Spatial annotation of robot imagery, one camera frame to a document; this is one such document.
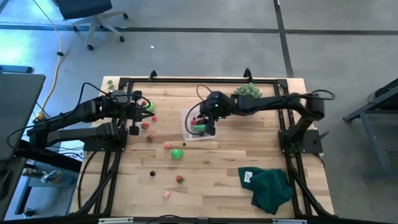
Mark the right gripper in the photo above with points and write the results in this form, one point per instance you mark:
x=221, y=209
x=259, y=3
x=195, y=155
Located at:
x=217, y=104

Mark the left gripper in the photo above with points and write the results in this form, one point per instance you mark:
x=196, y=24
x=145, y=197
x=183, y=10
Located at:
x=129, y=110

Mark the green toy cucumber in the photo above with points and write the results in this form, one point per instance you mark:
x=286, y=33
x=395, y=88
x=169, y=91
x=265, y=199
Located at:
x=200, y=127

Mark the red toy strawberry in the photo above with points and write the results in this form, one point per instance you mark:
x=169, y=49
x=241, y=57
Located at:
x=179, y=179
x=196, y=118
x=150, y=138
x=145, y=125

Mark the red toy cherry tomato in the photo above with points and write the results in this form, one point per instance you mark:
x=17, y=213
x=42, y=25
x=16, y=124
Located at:
x=192, y=122

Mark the green toy pear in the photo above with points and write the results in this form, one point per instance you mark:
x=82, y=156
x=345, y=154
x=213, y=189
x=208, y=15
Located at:
x=177, y=154

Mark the clear plastic tupperware container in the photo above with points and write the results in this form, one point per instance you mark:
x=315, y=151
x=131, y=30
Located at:
x=202, y=138

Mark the small green leaf sprig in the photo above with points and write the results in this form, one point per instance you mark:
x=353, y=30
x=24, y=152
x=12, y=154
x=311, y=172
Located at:
x=110, y=83

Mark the pink toy peach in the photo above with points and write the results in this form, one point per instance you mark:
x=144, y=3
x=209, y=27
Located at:
x=167, y=194
x=167, y=146

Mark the green grape bunch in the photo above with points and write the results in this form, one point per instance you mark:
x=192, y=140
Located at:
x=247, y=90

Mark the black toy grape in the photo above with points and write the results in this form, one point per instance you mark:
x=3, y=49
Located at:
x=152, y=173

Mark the white printed sheet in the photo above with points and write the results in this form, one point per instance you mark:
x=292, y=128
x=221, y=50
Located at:
x=70, y=151

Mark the dark green cloth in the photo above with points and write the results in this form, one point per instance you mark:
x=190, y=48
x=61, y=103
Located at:
x=270, y=189

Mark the clear plastic bottle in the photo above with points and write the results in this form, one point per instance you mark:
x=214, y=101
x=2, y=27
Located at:
x=29, y=172
x=51, y=176

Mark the dark grey desk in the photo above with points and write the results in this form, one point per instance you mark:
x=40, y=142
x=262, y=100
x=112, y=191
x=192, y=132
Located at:
x=18, y=109

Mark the swivel office chair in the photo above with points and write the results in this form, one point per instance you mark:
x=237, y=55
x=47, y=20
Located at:
x=84, y=6

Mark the black caster wheel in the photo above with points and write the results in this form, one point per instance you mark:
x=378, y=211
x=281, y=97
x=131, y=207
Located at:
x=29, y=212

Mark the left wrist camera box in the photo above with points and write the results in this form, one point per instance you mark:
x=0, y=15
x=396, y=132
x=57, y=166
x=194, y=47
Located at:
x=119, y=96

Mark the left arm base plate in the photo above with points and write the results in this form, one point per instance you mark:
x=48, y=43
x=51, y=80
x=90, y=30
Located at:
x=121, y=146

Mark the black aluminium table frame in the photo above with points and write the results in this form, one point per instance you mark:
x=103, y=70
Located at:
x=202, y=80

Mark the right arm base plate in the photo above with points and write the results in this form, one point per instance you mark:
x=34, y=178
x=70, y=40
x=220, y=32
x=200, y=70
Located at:
x=311, y=141

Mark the silver metal bracket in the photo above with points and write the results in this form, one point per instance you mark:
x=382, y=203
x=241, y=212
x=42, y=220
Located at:
x=115, y=221
x=289, y=221

